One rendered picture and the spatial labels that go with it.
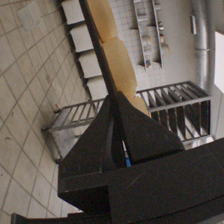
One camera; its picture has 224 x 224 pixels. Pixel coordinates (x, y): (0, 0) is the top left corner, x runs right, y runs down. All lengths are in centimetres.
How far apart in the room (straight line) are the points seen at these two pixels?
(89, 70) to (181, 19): 258
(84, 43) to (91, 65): 53
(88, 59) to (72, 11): 111
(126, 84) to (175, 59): 488
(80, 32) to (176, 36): 238
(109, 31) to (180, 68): 502
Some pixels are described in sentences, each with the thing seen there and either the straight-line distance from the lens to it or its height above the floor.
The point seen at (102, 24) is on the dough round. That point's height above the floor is 97.
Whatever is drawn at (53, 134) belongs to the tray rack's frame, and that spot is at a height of 15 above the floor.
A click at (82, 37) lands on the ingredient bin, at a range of 388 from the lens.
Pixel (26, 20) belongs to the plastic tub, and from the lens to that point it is 222.
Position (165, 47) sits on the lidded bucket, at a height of 210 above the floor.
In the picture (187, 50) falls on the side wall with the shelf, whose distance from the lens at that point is 507.
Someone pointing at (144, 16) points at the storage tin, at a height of 173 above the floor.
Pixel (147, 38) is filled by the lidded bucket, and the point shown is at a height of 171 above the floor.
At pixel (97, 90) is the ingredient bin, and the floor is 31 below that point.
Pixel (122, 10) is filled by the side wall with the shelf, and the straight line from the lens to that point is 444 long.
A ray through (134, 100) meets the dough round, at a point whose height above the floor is 98.
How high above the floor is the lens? 98
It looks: 6 degrees down
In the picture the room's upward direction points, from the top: 78 degrees clockwise
